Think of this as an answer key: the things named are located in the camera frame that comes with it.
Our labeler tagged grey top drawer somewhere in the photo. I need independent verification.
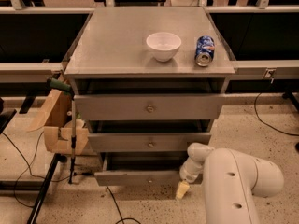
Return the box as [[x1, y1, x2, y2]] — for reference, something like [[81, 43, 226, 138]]
[[75, 94, 225, 120]]

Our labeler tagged green-handled metal pole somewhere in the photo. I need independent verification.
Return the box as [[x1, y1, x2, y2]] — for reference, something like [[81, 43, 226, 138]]
[[47, 77, 77, 184]]

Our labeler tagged black floor cable centre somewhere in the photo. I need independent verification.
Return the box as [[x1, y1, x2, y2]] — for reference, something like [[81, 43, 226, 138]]
[[73, 171, 142, 224]]

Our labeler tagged white bowl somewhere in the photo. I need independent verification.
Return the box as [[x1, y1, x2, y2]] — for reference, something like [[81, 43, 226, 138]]
[[146, 32, 181, 62]]

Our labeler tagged black floor cable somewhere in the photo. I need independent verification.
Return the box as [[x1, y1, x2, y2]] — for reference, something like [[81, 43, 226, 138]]
[[252, 92, 299, 137], [73, 171, 142, 224], [0, 130, 71, 209]]

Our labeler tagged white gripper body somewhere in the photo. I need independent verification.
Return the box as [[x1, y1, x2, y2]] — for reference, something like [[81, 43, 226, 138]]
[[179, 158, 203, 184]]

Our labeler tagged grey middle drawer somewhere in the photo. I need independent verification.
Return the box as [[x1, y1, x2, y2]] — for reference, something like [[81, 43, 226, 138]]
[[89, 133, 211, 152]]

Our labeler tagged grey drawer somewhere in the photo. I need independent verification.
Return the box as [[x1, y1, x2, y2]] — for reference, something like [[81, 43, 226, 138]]
[[75, 94, 225, 120], [89, 133, 211, 152], [93, 152, 204, 187]]

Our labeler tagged open cardboard box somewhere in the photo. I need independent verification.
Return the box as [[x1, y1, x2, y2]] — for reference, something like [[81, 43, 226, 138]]
[[26, 75, 94, 156]]

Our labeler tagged grey three-drawer cabinet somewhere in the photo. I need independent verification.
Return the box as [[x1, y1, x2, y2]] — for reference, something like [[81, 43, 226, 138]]
[[63, 6, 236, 175]]

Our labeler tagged black floor cable right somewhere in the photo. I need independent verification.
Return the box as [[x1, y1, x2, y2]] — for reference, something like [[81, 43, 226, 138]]
[[252, 92, 299, 137]]

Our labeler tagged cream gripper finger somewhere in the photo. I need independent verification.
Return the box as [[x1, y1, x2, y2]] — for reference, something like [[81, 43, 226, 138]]
[[176, 180, 190, 200]]

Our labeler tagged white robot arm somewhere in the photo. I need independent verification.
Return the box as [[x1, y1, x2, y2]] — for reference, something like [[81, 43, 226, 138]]
[[176, 143, 284, 224]]

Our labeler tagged grey bottom drawer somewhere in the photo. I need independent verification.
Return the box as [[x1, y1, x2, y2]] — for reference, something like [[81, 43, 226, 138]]
[[93, 152, 204, 187]]

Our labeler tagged blue soda can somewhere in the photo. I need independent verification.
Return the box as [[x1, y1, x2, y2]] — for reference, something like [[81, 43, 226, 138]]
[[194, 35, 215, 67]]

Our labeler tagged black floor cable left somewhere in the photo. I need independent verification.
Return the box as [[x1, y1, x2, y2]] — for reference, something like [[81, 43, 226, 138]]
[[0, 130, 71, 209]]

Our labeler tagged black metal stand leg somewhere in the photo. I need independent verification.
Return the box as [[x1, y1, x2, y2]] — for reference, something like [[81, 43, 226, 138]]
[[26, 153, 62, 224]]

